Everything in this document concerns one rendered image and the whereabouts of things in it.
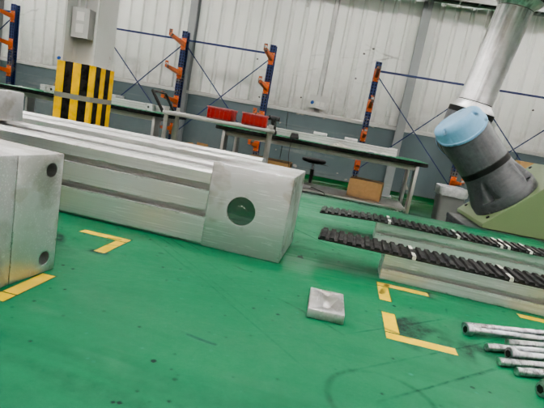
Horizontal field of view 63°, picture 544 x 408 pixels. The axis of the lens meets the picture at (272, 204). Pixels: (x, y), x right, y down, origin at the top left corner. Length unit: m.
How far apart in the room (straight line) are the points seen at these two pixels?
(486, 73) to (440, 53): 7.20
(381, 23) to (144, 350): 8.26
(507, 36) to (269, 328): 1.07
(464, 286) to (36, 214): 0.42
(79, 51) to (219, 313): 3.84
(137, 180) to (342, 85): 7.82
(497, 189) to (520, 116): 7.58
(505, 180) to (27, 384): 1.02
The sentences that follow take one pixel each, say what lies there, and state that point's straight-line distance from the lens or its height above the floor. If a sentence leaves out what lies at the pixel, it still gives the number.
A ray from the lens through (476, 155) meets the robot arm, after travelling 1.12.
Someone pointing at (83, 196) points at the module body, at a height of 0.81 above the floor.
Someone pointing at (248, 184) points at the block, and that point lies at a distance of 0.48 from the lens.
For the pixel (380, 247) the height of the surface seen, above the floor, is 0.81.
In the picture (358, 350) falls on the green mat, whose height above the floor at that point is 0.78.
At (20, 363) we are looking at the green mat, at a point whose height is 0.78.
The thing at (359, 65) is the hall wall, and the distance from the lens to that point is 8.32.
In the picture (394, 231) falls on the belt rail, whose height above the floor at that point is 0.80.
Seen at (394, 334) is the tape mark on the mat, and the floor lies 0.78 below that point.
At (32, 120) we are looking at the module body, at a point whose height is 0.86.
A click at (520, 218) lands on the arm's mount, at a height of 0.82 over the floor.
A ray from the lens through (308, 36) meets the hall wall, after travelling 8.44.
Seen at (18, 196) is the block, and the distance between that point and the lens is 0.36.
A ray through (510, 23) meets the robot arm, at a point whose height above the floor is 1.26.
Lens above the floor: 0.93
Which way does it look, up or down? 10 degrees down
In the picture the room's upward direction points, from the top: 10 degrees clockwise
